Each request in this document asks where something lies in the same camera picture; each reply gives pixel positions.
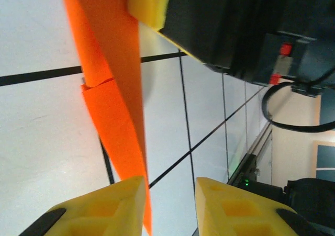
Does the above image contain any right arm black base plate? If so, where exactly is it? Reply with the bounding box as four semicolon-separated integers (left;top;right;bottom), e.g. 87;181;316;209
227;153;286;196

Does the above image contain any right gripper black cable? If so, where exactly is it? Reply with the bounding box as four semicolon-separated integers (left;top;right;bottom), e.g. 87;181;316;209
261;67;335;134

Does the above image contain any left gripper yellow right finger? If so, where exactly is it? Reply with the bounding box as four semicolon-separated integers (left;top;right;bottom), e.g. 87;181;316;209
195;177;324;236

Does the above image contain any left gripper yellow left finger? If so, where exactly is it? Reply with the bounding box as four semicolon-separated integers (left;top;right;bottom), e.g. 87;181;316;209
19;175;147;236

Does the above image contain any orange cloth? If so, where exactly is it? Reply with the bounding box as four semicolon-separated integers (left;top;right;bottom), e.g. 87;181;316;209
59;0;154;236

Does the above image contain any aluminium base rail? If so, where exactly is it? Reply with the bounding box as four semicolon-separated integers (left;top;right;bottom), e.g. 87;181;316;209
226;120;273;187

